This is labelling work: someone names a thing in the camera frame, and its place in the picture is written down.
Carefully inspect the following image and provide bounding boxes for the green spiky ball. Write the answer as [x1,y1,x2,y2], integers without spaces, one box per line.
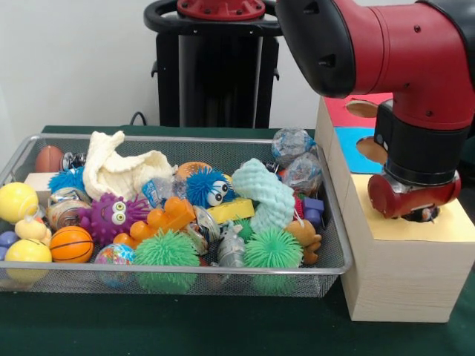
[243,228,304,294]
[134,229,201,294]

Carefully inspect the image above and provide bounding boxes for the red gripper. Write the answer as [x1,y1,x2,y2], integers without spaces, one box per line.
[367,171,462,222]

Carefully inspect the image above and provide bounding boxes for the orange toy basketball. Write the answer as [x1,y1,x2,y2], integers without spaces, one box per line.
[49,225,94,264]

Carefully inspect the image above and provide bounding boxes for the orange plastic toy block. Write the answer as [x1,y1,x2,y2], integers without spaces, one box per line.
[114,196,197,250]

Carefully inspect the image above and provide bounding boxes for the purple furry monster toy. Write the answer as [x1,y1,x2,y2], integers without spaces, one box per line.
[79,193,151,246]

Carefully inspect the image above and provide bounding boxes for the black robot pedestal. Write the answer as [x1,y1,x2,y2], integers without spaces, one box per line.
[144,0,298,128]

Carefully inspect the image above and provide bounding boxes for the yellow ball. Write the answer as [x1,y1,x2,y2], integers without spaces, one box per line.
[0,182,40,224]
[4,239,53,283]

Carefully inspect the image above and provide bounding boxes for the cream knitted cloth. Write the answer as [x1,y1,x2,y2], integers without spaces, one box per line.
[82,131,177,201]

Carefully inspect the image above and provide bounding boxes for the mint green foam cloth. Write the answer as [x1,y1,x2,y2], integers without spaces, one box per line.
[232,158,296,234]

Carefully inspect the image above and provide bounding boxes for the wooden box with three holes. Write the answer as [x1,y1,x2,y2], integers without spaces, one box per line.
[315,93,475,323]

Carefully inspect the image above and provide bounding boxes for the blue spiky ball with eyes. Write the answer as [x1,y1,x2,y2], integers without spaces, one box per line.
[185,168,235,211]

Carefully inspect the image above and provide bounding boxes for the wire mesh bin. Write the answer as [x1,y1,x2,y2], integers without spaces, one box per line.
[0,133,353,297]

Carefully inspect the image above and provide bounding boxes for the dark green table cloth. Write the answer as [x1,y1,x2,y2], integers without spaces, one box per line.
[0,125,475,356]

